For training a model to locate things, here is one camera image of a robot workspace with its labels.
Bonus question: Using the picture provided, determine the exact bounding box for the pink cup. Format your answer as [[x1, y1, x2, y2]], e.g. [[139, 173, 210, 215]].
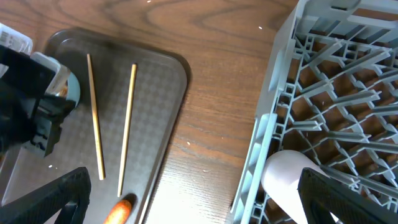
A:
[[261, 150, 324, 224]]

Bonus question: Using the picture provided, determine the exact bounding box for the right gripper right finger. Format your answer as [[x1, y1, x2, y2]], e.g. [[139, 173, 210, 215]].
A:
[[298, 167, 397, 224]]

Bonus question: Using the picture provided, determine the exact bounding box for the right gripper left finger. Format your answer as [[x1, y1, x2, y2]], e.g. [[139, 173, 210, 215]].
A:
[[1, 167, 91, 223]]

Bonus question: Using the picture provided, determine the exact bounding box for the dark brown serving tray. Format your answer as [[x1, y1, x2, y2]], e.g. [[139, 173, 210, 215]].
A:
[[1, 29, 187, 223]]

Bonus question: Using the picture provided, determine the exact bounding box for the grey dishwasher rack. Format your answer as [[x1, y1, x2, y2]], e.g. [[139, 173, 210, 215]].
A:
[[230, 1, 397, 223]]

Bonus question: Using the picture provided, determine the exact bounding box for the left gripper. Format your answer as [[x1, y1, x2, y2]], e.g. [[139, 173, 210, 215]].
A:
[[1, 46, 76, 157]]

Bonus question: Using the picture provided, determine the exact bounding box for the wooden chopstick right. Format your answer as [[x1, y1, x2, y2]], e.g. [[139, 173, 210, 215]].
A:
[[118, 63, 137, 197]]

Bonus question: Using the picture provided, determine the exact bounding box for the wooden chopstick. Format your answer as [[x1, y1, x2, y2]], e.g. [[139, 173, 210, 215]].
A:
[[118, 63, 137, 197], [86, 54, 105, 180]]

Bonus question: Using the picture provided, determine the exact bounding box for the wooden chopstick left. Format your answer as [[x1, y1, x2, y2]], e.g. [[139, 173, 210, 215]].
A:
[[86, 54, 105, 180]]

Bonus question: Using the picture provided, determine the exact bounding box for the orange carrot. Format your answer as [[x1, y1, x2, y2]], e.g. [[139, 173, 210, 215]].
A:
[[103, 200, 132, 224]]

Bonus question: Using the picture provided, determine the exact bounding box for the small light blue bowl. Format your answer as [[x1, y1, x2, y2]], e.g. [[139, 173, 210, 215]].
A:
[[30, 52, 80, 107]]

